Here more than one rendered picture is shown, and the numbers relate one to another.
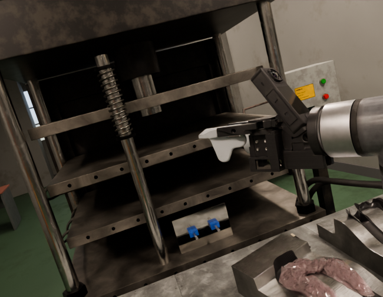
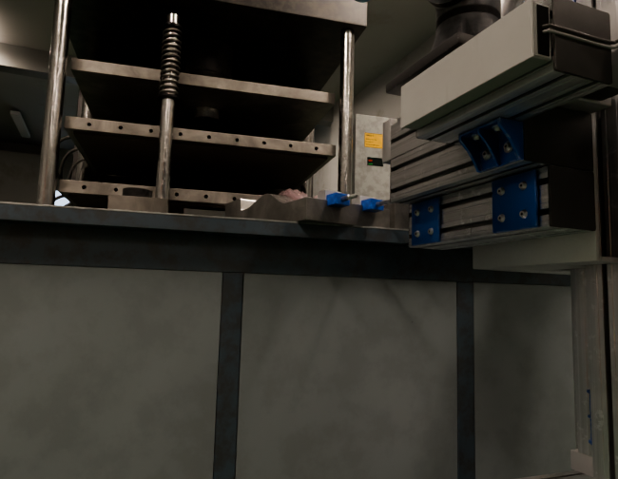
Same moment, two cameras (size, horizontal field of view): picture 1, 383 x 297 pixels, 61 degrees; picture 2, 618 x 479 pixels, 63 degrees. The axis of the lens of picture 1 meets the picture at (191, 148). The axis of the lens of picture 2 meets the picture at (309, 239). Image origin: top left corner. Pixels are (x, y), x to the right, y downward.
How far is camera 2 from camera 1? 1.13 m
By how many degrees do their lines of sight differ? 18
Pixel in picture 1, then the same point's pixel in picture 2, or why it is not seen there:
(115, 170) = (144, 128)
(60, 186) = (79, 121)
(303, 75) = (377, 123)
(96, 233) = (95, 186)
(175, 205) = (195, 193)
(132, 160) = (164, 121)
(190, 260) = not seen: hidden behind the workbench
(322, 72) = not seen: hidden behind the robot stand
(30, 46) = not seen: outside the picture
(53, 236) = (49, 160)
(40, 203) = (52, 120)
